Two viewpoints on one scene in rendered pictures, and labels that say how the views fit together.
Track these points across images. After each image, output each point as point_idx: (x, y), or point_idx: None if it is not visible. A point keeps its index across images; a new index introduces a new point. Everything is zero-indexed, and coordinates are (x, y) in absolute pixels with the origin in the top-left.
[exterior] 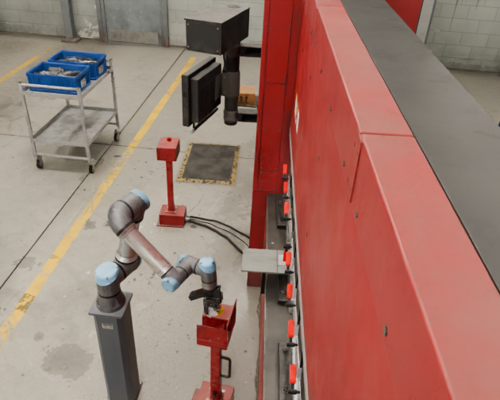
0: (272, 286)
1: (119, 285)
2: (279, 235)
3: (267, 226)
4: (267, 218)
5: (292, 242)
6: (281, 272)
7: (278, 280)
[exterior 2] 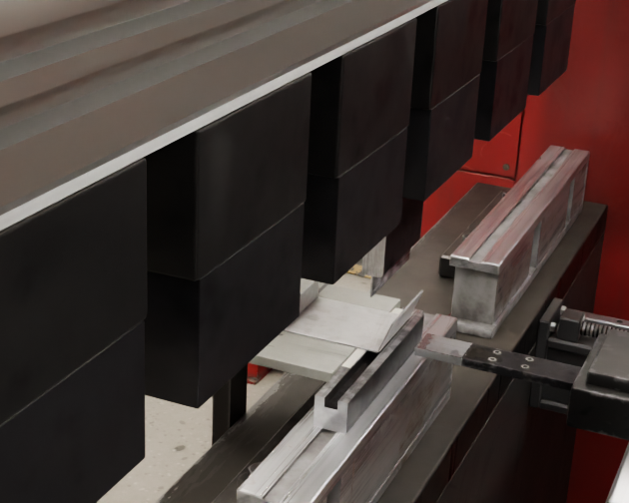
0: (245, 457)
1: None
2: (434, 296)
3: None
4: (417, 243)
5: None
6: (272, 358)
7: (284, 428)
